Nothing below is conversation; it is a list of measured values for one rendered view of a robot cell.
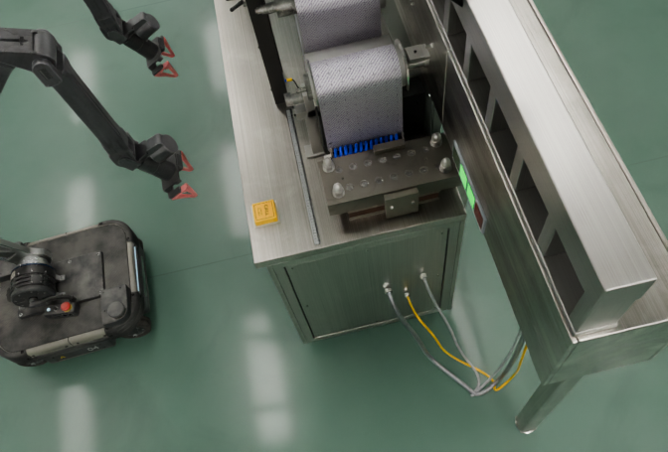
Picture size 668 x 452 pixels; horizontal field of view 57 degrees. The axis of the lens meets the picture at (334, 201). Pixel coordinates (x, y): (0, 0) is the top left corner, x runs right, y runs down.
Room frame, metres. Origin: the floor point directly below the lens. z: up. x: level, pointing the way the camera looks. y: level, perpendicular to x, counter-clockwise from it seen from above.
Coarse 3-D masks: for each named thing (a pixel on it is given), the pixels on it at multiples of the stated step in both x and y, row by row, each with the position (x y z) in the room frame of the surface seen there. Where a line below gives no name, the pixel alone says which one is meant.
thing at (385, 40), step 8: (368, 40) 1.32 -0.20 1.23; (376, 40) 1.31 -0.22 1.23; (384, 40) 1.30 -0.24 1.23; (328, 48) 1.33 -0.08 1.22; (336, 48) 1.31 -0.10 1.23; (344, 48) 1.30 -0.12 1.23; (352, 48) 1.29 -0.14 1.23; (360, 48) 1.29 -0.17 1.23; (368, 48) 1.28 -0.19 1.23; (304, 56) 1.31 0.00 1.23; (312, 56) 1.30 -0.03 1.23; (320, 56) 1.29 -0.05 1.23; (328, 56) 1.28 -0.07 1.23; (336, 56) 1.28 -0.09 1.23
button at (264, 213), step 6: (252, 204) 1.04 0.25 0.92; (258, 204) 1.03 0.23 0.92; (264, 204) 1.03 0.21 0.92; (270, 204) 1.02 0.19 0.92; (252, 210) 1.01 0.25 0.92; (258, 210) 1.01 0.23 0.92; (264, 210) 1.00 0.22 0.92; (270, 210) 1.00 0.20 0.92; (258, 216) 0.99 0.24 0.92; (264, 216) 0.98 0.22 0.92; (270, 216) 0.98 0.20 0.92; (276, 216) 0.98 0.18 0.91; (258, 222) 0.97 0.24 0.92; (264, 222) 0.97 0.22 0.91; (270, 222) 0.97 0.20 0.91
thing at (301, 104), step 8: (296, 96) 1.20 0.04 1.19; (304, 96) 1.18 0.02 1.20; (296, 104) 1.19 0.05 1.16; (304, 104) 1.21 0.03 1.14; (312, 104) 1.18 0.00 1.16; (296, 112) 1.18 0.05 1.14; (304, 112) 1.18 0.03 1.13; (312, 112) 1.18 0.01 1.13; (312, 120) 1.19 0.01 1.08; (312, 128) 1.19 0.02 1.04; (312, 136) 1.19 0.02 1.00; (320, 136) 1.19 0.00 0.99; (312, 144) 1.19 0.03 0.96; (320, 144) 1.19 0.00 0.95; (312, 152) 1.19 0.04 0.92; (320, 152) 1.19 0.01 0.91
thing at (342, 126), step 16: (400, 96) 1.11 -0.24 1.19; (336, 112) 1.11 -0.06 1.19; (352, 112) 1.11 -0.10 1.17; (368, 112) 1.11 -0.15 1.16; (384, 112) 1.11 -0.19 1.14; (400, 112) 1.11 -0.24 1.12; (336, 128) 1.11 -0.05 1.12; (352, 128) 1.11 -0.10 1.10; (368, 128) 1.11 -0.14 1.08; (384, 128) 1.11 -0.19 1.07; (400, 128) 1.11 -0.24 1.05; (336, 144) 1.11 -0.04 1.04; (352, 144) 1.11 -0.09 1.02
